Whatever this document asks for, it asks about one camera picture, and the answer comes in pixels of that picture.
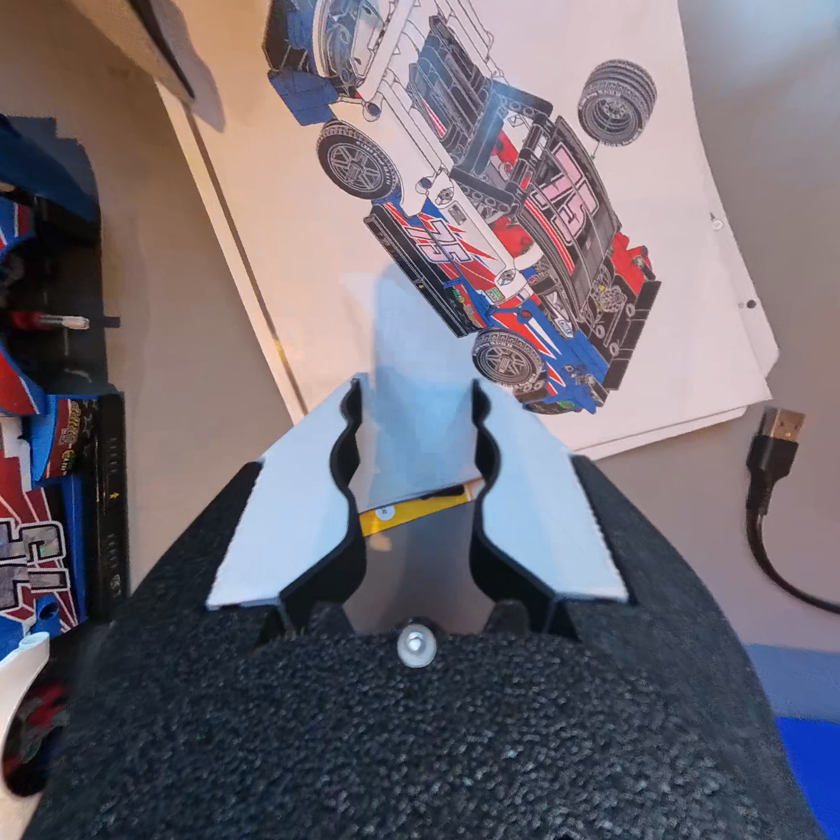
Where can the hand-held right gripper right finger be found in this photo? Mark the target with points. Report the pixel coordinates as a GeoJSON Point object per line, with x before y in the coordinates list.
{"type": "Point", "coordinates": [551, 525]}

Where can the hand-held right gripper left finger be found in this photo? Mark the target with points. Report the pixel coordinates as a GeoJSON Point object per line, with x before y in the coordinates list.
{"type": "Point", "coordinates": [289, 525]}

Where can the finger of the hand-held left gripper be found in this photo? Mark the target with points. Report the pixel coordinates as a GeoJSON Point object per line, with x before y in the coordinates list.
{"type": "Point", "coordinates": [111, 33]}

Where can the instruction booklet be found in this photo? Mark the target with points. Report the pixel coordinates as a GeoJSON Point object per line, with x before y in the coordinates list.
{"type": "Point", "coordinates": [328, 295]}

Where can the white brick race car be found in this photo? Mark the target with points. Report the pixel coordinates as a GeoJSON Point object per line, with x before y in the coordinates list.
{"type": "Point", "coordinates": [52, 420]}

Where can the blue plastic bin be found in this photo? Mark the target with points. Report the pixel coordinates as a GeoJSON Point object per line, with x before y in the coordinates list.
{"type": "Point", "coordinates": [807, 754]}

